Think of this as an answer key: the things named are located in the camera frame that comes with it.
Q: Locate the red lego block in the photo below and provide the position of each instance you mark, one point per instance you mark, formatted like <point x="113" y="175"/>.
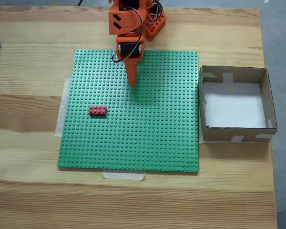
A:
<point x="98" y="111"/>

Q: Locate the green lego baseplate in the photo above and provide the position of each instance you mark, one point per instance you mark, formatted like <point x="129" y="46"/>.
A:
<point x="145" y="131"/>

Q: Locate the brown cardboard box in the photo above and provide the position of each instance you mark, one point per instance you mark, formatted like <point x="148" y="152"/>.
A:
<point x="228" y="136"/>

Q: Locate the white paper sheet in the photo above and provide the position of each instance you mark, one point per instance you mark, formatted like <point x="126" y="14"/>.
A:
<point x="233" y="107"/>

